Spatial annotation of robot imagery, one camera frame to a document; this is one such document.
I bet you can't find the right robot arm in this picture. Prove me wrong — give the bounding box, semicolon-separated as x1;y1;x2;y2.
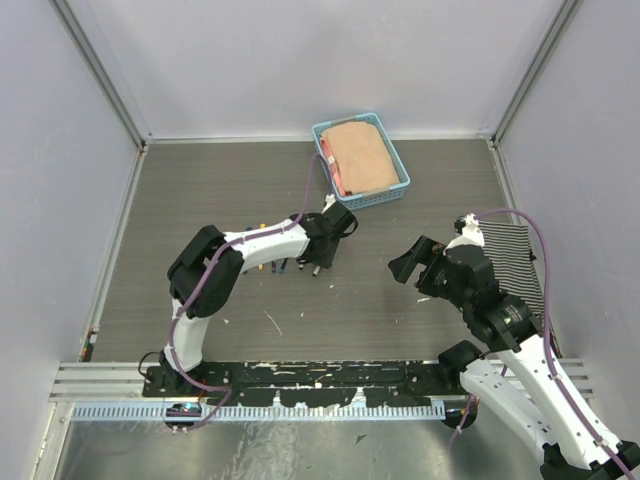
388;236;639;479

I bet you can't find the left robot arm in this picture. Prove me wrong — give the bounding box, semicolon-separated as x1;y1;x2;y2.
161;200;358;397

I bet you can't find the black white striped cloth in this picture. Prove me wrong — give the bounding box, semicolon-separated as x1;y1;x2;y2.
480;221;544;320

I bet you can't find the light blue perforated basket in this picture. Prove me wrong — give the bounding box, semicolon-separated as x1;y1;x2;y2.
311;112;411;211

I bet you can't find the peach folded towel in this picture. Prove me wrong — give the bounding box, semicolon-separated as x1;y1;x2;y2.
320;121;399;197

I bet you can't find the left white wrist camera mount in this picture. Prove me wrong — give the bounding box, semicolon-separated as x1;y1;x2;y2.
322;194;335;212

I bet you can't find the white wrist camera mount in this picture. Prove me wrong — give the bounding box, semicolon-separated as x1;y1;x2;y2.
322;194;335;212
445;213;485;250

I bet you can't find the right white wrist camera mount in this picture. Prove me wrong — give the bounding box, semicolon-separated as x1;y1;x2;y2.
445;213;485;250

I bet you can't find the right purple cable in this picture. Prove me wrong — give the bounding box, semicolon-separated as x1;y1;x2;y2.
447;208;634;480

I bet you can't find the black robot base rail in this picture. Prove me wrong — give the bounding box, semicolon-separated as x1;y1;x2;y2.
143;361;465;408

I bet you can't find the light blue slotted cable duct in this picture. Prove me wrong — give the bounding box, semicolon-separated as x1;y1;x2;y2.
70;401;446;423

